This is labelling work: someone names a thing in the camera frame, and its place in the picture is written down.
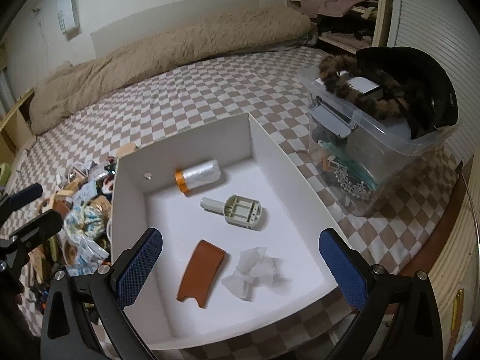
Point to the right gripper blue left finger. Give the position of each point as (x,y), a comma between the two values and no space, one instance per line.
(136,265)

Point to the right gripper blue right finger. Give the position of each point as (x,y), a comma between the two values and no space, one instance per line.
(340,260)

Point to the brown leather case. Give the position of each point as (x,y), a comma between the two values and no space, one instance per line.
(200,273)

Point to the white mesh gauze wad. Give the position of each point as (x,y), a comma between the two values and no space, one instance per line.
(256,269)

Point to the grey plastic lint roller holder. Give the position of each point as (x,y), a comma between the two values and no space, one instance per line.
(236,210)

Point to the blue white mask packet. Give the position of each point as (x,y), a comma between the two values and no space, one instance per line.
(89,257)

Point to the floral fabric pouch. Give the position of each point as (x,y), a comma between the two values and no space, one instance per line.
(88,221)

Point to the green plush toy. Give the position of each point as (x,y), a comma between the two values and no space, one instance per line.
(5,172)

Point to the white storage box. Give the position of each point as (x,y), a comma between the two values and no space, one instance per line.
(252,165)

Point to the wooden headboard shelf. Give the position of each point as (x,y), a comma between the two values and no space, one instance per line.
(16,133)

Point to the clear plastic storage bin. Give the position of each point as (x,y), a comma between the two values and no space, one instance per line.
(363,161)

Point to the beige duvet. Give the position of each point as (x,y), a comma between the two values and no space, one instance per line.
(71,88)

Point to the checkered bed sheet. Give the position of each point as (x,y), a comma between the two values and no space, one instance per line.
(264,85)

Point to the closet shelf with clothes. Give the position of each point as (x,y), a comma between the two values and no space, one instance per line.
(346,26)

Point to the wall air conditioner controller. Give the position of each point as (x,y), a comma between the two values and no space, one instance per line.
(67,16)

